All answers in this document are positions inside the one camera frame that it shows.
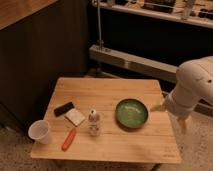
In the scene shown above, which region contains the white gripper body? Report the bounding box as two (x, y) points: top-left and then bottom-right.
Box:
(163, 91), (197, 119)

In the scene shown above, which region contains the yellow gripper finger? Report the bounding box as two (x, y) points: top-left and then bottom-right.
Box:
(150, 104), (166, 112)
(177, 118), (187, 134)

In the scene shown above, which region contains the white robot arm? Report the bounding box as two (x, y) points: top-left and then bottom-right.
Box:
(151, 56), (213, 133)

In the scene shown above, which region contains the green bowl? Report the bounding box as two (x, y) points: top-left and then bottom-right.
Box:
(115, 99), (149, 129)

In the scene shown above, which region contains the wooden table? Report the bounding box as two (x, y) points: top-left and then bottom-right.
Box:
(31, 78), (181, 164)

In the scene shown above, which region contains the small clear bottle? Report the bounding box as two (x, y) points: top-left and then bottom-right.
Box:
(88, 109), (100, 136)

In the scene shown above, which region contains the metal shelf rack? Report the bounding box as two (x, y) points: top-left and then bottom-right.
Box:
(89, 0), (213, 117)

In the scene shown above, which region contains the white square sponge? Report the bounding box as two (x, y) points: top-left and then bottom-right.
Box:
(65, 109), (85, 126)

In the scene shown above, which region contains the orange marker pen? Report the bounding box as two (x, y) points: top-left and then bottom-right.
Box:
(61, 128), (77, 151)

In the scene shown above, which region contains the black rectangular block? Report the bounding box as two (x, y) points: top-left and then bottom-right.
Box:
(54, 102), (74, 117)

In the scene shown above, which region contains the metal vertical pole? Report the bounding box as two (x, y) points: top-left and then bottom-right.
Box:
(97, 0), (103, 50)

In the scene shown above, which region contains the white plastic cup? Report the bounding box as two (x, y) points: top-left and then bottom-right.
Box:
(28, 120), (51, 144)

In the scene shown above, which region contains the dark wooden cabinet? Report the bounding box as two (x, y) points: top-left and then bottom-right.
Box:
(0, 0), (89, 132)

